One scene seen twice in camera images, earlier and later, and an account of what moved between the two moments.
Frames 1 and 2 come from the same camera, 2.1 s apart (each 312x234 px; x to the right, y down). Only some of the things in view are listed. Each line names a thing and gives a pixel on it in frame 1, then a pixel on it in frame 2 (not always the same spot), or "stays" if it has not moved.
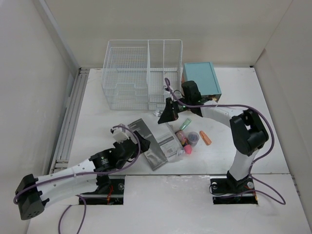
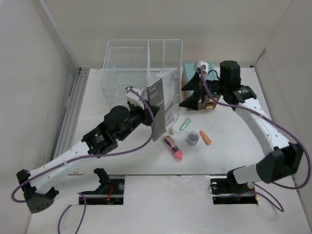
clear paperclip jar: [193, 138] stays
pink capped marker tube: [184, 141] → [178, 154]
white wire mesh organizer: [142, 74] stays
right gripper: [168, 114] → [191, 102]
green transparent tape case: [185, 124] stays
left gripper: [144, 145] → [146, 117]
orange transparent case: [204, 138] stays
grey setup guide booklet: [155, 155] → [156, 95]
